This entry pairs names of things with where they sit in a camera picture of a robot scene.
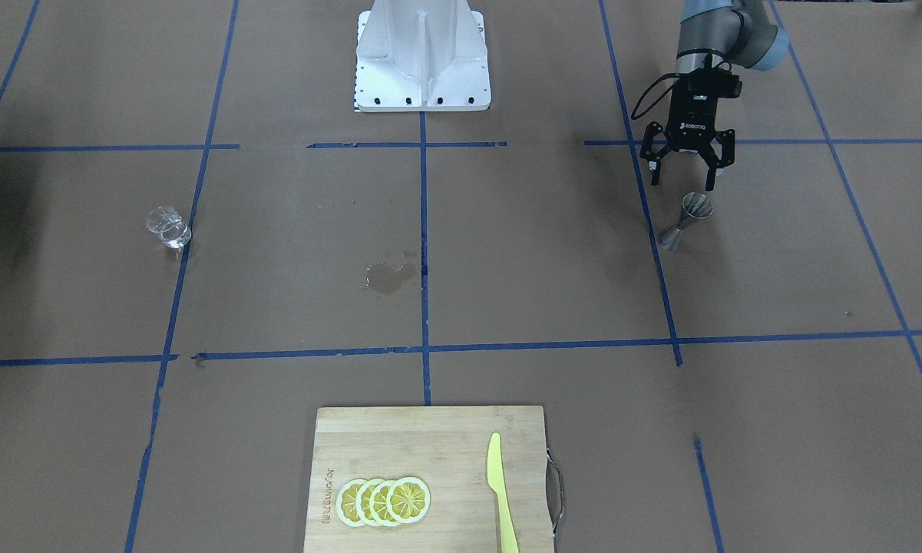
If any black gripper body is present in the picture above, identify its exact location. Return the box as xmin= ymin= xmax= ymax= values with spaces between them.
xmin=666 ymin=91 xmax=718 ymax=153

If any steel measuring jigger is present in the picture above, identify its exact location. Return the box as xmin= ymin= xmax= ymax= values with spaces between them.
xmin=659 ymin=192 xmax=714 ymax=251

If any clear glass shaker cup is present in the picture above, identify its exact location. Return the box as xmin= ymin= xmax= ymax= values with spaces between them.
xmin=144 ymin=206 xmax=193 ymax=250

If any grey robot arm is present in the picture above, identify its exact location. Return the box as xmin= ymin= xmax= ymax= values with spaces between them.
xmin=639 ymin=1 xmax=791 ymax=192

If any yellow plastic knife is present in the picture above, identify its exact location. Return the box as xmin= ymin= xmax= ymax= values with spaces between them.
xmin=486 ymin=432 xmax=520 ymax=552

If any lemon slice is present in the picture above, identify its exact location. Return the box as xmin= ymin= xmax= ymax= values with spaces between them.
xmin=353 ymin=478 xmax=384 ymax=526
xmin=337 ymin=478 xmax=366 ymax=528
xmin=363 ymin=480 xmax=400 ymax=528
xmin=389 ymin=476 xmax=431 ymax=524

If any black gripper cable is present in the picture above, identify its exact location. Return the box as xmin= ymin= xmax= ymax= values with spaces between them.
xmin=630 ymin=73 xmax=680 ymax=124

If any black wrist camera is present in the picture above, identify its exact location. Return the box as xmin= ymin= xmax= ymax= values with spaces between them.
xmin=686 ymin=66 xmax=742 ymax=99

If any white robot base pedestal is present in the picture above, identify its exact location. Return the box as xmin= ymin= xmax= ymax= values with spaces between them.
xmin=353 ymin=1 xmax=492 ymax=113

